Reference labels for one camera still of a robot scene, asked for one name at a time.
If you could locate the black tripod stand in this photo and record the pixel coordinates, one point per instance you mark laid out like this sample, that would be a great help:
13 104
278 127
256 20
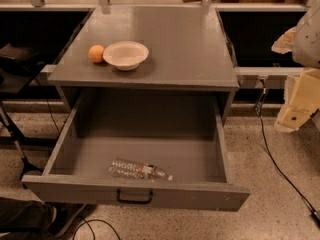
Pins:
7 122

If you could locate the black drawer handle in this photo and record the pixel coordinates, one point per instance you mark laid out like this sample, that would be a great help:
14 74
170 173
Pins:
134 198

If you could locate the dark shoe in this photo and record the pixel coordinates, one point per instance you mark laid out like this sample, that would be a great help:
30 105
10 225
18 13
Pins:
65 215

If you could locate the clear plastic water bottle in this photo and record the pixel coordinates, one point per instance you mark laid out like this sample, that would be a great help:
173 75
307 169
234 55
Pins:
136 170

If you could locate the orange fruit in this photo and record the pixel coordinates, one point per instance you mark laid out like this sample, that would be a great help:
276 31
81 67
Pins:
95 53

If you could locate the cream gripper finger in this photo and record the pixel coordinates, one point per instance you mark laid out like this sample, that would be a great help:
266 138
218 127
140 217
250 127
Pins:
302 100

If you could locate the white bowl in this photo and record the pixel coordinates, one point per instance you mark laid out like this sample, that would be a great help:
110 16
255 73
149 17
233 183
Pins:
125 55

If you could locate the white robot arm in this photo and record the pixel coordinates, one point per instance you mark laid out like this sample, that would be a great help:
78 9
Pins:
303 40

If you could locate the grey open drawer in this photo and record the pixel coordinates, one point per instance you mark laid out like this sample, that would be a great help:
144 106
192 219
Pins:
141 148

